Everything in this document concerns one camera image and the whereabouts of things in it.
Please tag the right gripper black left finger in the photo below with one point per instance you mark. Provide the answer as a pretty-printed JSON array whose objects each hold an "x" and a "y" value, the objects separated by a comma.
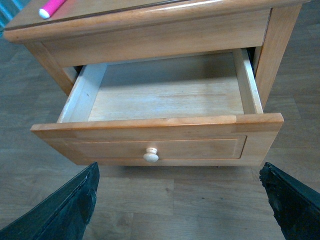
[{"x": 64, "y": 215}]

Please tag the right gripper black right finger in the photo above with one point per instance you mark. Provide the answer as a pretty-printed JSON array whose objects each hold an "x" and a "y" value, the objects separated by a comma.
[{"x": 296, "y": 206}]

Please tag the round light wooden drawer knob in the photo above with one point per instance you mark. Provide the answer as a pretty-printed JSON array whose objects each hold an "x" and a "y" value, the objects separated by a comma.
[{"x": 151, "y": 155}]

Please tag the wooden top drawer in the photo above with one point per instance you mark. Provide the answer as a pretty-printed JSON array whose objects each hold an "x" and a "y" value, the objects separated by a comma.
[{"x": 196, "y": 110}]

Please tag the pink marker with white cap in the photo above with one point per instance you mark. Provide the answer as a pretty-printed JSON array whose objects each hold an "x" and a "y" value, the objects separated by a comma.
[{"x": 49, "y": 8}]

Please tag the wooden nightstand cabinet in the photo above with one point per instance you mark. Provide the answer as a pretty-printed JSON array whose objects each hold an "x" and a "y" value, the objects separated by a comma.
[{"x": 86, "y": 32}]

